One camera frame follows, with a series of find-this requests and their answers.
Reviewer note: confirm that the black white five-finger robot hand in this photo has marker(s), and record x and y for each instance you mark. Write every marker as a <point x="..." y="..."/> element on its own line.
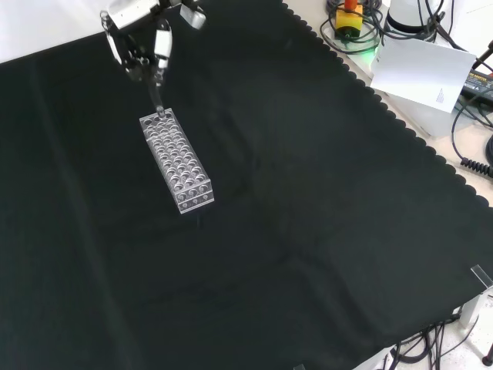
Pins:
<point x="133" y="15"/>

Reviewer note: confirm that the clear glass test tube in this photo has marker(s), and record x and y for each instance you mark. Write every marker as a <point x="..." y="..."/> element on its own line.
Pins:
<point x="157" y="102"/>

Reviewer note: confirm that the clear acrylic test tube rack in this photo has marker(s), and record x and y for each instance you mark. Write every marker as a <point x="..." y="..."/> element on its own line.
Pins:
<point x="173" y="162"/>

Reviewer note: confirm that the yellow stop button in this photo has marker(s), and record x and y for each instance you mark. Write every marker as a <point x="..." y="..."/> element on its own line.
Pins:
<point x="348" y="21"/>

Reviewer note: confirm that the black bench cloth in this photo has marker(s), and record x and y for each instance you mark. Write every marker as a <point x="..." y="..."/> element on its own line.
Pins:
<point x="269" y="192"/>

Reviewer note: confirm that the white paper board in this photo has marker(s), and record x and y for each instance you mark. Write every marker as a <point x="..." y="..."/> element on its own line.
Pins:
<point x="420" y="73"/>

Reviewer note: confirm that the pale grey box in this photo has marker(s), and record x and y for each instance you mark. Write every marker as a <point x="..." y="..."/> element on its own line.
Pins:
<point x="423" y="117"/>

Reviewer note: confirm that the black power adapter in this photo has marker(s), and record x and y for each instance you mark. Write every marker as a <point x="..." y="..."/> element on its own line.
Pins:
<point x="479" y="83"/>

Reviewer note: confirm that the clear acrylic plate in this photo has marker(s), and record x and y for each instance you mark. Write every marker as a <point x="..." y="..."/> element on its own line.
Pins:
<point x="481" y="274"/>

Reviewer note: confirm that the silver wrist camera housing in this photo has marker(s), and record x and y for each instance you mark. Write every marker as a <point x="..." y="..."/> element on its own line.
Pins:
<point x="194" y="17"/>

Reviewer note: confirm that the grey metal bracket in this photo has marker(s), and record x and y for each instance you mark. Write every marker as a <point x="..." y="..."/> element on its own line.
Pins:
<point x="475" y="308"/>

